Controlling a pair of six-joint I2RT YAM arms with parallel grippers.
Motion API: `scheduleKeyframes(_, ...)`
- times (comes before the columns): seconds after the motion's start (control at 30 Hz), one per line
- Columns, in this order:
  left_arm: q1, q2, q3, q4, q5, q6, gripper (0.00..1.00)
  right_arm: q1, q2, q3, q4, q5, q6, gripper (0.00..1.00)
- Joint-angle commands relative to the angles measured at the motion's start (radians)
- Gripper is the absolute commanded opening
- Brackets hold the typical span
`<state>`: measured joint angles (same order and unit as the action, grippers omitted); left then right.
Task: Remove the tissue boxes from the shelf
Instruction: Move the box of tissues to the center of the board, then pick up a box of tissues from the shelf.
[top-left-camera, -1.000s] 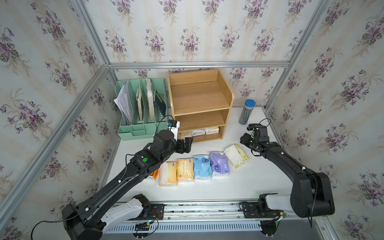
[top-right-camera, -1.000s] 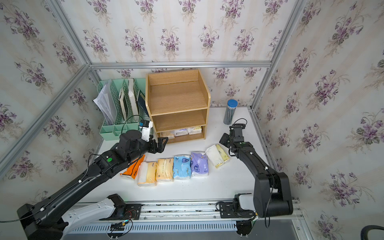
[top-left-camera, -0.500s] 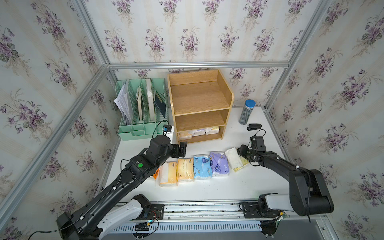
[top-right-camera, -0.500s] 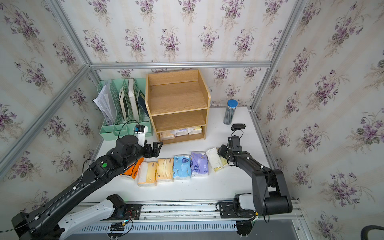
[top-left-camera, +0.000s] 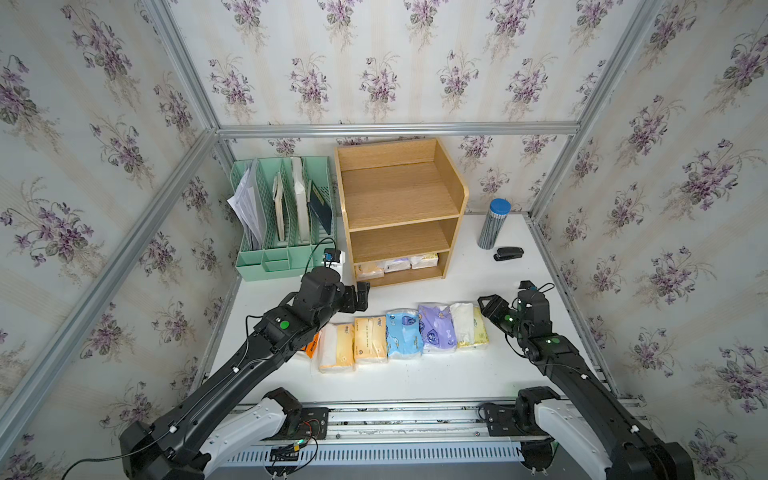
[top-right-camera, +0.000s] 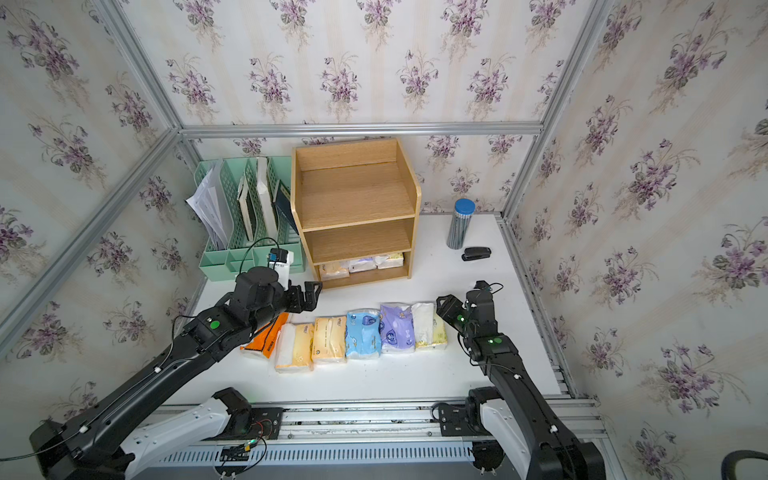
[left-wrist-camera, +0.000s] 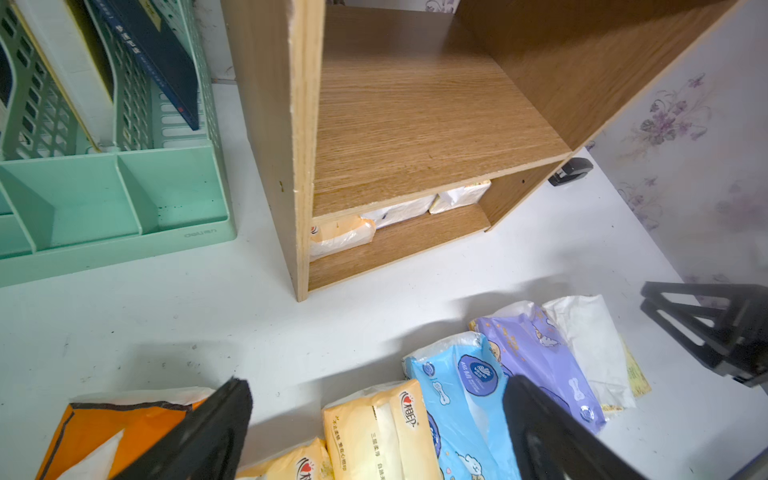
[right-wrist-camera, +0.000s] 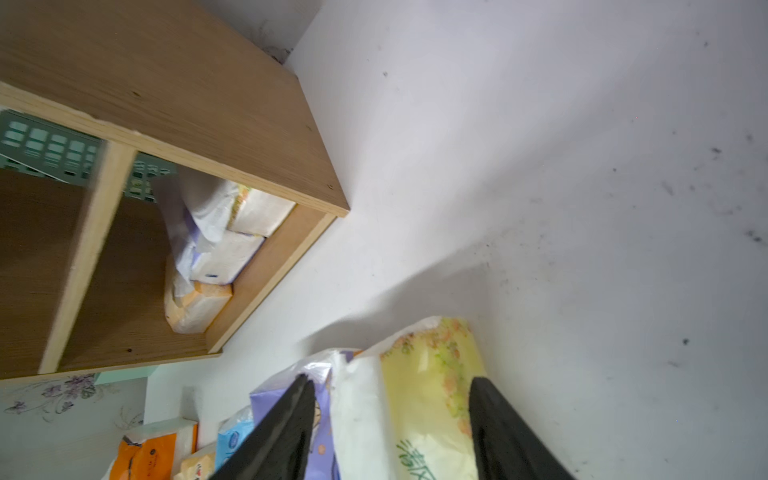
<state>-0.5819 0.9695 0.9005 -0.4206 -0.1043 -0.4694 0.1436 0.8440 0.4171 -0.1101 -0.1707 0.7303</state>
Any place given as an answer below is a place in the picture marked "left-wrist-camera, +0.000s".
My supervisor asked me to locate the white tissue pack bottom shelf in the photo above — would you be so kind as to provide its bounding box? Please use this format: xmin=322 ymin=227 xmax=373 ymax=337
xmin=429 ymin=180 xmax=491 ymax=215

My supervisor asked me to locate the yellow tissue pack bottom shelf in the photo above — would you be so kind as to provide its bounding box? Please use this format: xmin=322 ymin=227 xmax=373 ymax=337
xmin=310 ymin=215 xmax=376 ymax=261

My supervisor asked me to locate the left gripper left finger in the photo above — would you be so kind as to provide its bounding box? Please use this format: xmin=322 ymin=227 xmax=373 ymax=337
xmin=115 ymin=377 xmax=253 ymax=479

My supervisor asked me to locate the black tablet in organizer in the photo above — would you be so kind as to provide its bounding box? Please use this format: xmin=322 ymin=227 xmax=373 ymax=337
xmin=90 ymin=0 xmax=200 ymax=131

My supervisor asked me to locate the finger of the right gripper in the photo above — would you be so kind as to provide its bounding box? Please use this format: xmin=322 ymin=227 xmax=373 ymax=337
xmin=640 ymin=282 xmax=767 ymax=384

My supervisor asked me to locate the green desk file organizer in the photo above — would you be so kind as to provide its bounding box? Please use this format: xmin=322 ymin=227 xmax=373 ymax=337
xmin=1 ymin=1 xmax=237 ymax=286

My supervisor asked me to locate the orange tissue pack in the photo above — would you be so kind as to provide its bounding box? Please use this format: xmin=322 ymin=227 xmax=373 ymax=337
xmin=37 ymin=387 xmax=214 ymax=479

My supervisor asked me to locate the purple tissue pack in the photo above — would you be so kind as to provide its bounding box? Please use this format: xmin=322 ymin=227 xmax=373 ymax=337
xmin=469 ymin=301 xmax=606 ymax=434

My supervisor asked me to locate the light blue tissue pack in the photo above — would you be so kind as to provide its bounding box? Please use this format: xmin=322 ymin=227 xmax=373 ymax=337
xmin=402 ymin=331 xmax=521 ymax=479

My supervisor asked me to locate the wooden three-tier shelf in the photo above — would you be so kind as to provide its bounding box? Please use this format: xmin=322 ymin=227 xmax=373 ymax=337
xmin=222 ymin=1 xmax=734 ymax=301

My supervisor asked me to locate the white-blue tissue pack bottom shelf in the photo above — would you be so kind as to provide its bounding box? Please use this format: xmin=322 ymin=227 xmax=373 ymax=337
xmin=360 ymin=194 xmax=436 ymax=229

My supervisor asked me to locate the white folder in organizer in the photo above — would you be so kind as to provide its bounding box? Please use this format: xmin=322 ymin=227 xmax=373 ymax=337
xmin=14 ymin=0 xmax=116 ymax=150

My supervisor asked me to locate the black stapler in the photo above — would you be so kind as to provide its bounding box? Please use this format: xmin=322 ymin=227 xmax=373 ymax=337
xmin=548 ymin=156 xmax=594 ymax=187

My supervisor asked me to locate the white tissue pack shelf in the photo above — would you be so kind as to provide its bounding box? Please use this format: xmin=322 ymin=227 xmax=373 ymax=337
xmin=543 ymin=295 xmax=651 ymax=418
xmin=429 ymin=180 xmax=491 ymax=215

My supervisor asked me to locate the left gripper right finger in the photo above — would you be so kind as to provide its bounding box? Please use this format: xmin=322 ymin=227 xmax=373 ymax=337
xmin=503 ymin=376 xmax=643 ymax=479

